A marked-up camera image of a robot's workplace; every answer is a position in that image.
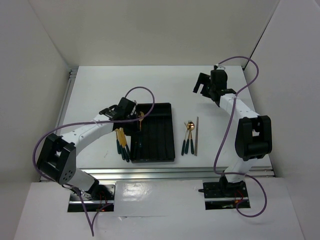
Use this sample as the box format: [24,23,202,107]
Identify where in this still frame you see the gold fork green handle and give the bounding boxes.
[130,141,139,161]
[183,120,195,154]

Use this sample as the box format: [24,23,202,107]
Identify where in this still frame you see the gold spoon green handle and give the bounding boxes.
[138,111,145,149]
[187,120,195,155]
[114,129,121,155]

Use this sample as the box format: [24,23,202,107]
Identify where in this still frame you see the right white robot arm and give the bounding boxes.
[193,68,272,196]

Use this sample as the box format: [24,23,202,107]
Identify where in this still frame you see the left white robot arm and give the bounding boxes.
[32,108,141,200]

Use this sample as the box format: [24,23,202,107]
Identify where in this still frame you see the black cutlery tray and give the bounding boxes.
[130,102,176,163]

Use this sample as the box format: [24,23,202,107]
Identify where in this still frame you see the metal chopstick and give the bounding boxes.
[194,116,199,156]
[194,122,199,156]

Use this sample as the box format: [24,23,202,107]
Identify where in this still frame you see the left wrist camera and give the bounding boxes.
[116,97,137,119]

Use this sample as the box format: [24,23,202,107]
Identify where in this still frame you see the gold knife green handle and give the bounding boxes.
[118,129,127,160]
[120,128,130,163]

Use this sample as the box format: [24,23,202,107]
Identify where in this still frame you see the aluminium frame rail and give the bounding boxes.
[39,65,275,181]

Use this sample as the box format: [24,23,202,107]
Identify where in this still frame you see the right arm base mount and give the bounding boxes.
[197,181,251,210]

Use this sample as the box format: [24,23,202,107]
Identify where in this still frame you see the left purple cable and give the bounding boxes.
[33,86,156,237]

